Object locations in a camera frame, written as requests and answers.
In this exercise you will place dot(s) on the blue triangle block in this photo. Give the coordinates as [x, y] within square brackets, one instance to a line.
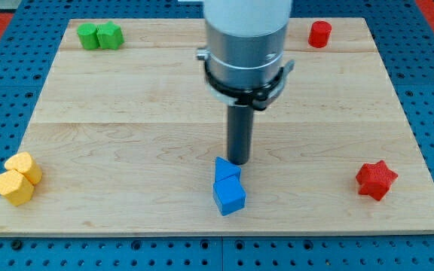
[225, 169]

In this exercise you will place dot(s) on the yellow hexagon block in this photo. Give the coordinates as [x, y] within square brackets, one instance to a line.
[15, 187]

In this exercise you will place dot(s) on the red star block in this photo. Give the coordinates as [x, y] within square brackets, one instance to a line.
[375, 179]

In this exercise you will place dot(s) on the yellow heart block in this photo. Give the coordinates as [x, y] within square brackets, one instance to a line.
[25, 164]

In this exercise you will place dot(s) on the red cylinder block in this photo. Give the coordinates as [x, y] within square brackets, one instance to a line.
[319, 34]

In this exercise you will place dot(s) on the blue cube block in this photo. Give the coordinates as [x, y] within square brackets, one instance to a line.
[229, 195]

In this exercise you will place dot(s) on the light wooden board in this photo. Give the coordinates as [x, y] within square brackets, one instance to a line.
[127, 141]

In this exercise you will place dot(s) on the green cylinder block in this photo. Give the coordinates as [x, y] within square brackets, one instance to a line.
[87, 34]

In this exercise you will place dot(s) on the green star block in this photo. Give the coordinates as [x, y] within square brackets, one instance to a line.
[109, 35]

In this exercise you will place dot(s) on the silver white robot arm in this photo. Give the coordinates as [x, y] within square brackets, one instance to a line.
[244, 48]

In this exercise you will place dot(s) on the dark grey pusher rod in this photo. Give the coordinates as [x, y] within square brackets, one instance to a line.
[239, 134]

